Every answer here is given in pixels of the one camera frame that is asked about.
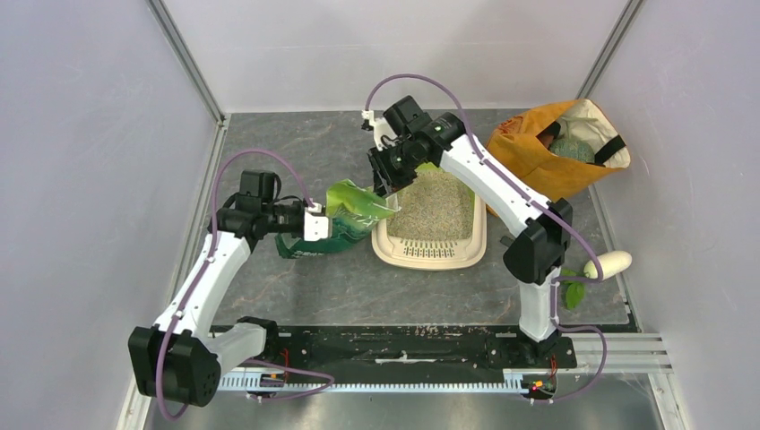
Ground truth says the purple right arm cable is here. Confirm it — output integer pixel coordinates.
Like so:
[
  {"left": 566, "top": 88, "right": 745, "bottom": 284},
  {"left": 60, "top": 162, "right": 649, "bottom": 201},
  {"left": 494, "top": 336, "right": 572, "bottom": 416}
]
[{"left": 363, "top": 73, "right": 608, "bottom": 405}]

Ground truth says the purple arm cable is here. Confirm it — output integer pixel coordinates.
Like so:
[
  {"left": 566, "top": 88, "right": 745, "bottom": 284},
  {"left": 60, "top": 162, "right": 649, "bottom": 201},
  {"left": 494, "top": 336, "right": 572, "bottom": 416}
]
[
  {"left": 363, "top": 73, "right": 608, "bottom": 405},
  {"left": 154, "top": 148, "right": 337, "bottom": 423}
]

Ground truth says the green melon in bag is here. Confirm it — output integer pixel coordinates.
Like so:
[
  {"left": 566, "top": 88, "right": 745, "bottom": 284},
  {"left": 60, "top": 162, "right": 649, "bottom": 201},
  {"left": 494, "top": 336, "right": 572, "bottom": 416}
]
[{"left": 546, "top": 122, "right": 595, "bottom": 164}]

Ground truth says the orange tote bag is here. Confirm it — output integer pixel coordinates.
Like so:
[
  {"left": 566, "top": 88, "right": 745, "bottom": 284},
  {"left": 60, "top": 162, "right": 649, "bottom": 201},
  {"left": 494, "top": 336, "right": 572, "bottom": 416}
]
[{"left": 485, "top": 99, "right": 631, "bottom": 201}]

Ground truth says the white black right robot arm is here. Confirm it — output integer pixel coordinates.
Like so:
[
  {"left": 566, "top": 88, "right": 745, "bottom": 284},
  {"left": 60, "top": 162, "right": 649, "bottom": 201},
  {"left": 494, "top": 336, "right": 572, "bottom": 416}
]
[{"left": 361, "top": 96, "right": 573, "bottom": 366}]

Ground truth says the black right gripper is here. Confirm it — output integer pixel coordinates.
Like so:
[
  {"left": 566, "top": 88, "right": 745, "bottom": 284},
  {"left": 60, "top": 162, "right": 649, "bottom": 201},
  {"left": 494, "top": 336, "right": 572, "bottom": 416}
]
[{"left": 365, "top": 138, "right": 423, "bottom": 202}]

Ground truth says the green cat litter bag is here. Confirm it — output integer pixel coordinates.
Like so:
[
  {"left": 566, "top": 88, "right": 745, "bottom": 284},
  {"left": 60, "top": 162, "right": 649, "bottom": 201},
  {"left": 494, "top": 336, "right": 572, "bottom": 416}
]
[{"left": 274, "top": 179, "right": 398, "bottom": 259}]

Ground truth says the beige green litter box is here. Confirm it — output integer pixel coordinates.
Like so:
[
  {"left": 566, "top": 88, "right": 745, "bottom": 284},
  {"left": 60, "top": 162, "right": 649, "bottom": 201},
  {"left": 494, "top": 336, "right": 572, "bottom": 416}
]
[{"left": 371, "top": 163, "right": 487, "bottom": 271}]

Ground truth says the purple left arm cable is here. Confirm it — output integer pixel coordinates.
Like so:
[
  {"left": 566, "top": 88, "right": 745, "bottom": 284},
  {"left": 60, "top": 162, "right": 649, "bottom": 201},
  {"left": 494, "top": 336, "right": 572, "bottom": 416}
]
[{"left": 154, "top": 148, "right": 337, "bottom": 423}]

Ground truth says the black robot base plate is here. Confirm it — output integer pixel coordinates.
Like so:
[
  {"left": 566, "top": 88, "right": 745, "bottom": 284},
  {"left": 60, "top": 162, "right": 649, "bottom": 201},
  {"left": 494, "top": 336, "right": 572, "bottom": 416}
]
[{"left": 258, "top": 324, "right": 578, "bottom": 383}]

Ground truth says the white radish with leaves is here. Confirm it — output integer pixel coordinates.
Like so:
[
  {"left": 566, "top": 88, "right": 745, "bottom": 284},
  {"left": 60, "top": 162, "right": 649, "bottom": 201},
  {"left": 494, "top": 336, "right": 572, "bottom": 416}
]
[{"left": 561, "top": 251, "right": 633, "bottom": 310}]

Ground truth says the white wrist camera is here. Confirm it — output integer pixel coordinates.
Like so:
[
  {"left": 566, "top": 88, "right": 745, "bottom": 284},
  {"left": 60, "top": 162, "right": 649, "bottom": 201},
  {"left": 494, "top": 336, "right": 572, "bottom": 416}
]
[
  {"left": 361, "top": 110, "right": 395, "bottom": 151},
  {"left": 302, "top": 202, "right": 332, "bottom": 242}
]

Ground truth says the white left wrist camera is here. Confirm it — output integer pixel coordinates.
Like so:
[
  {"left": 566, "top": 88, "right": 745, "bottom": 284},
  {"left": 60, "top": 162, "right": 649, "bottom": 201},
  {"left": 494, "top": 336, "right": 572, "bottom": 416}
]
[{"left": 302, "top": 202, "right": 332, "bottom": 242}]

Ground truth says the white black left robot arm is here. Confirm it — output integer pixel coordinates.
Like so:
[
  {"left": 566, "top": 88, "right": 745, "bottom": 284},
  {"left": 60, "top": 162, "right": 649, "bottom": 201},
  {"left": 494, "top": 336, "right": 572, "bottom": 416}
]
[{"left": 127, "top": 170, "right": 306, "bottom": 407}]

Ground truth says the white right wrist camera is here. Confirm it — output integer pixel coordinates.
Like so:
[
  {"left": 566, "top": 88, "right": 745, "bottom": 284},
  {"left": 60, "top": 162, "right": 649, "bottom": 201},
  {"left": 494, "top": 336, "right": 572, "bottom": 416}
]
[{"left": 361, "top": 110, "right": 395, "bottom": 151}]

